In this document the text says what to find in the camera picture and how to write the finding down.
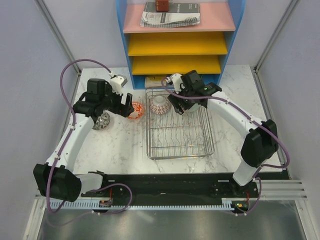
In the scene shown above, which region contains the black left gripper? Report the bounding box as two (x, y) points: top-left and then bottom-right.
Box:
(99, 84), (134, 118)

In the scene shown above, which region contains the orange floral white bowl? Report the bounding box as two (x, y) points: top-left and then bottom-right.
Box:
(127, 101), (145, 120)

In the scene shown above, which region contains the blue triangle pattern bowl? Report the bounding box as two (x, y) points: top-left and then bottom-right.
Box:
(149, 95), (171, 115)

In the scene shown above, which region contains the brown dotted pattern bowl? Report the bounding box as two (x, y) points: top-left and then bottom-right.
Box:
(179, 102), (200, 114)

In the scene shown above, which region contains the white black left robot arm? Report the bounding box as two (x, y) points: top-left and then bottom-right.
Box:
(33, 75), (134, 202)

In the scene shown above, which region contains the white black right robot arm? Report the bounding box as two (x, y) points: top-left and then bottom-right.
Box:
(161, 70), (279, 197)

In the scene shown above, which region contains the dark grey bottom bowl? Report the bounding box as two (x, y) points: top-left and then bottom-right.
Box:
(92, 111), (111, 131)

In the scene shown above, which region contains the yellow illustrated book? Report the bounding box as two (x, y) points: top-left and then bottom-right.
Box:
(144, 75), (166, 88)

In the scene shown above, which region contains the blue shelf unit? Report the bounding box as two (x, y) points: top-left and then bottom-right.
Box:
(115, 0), (246, 90)

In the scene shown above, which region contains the grey manual booklet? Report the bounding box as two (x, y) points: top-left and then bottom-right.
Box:
(140, 1), (201, 28)

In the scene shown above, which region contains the brown wooden block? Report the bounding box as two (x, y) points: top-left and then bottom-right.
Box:
(155, 0), (173, 12)

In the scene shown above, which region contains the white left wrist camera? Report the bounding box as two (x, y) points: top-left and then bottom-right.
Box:
(109, 71), (128, 95)

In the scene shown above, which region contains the stainless wire dish rack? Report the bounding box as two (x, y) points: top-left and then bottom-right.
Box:
(145, 88), (215, 160)

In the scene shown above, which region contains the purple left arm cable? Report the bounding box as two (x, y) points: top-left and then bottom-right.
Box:
(46, 58), (133, 227)

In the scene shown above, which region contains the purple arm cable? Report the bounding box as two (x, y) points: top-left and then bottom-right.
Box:
(161, 76), (291, 217)
(46, 58), (133, 227)

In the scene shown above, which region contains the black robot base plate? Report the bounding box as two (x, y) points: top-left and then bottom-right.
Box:
(51, 172), (291, 207)

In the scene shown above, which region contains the white slotted cable duct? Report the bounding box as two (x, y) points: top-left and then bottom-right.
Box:
(61, 199), (244, 211)

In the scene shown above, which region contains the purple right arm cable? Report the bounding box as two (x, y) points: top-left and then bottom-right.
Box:
(161, 76), (291, 217)

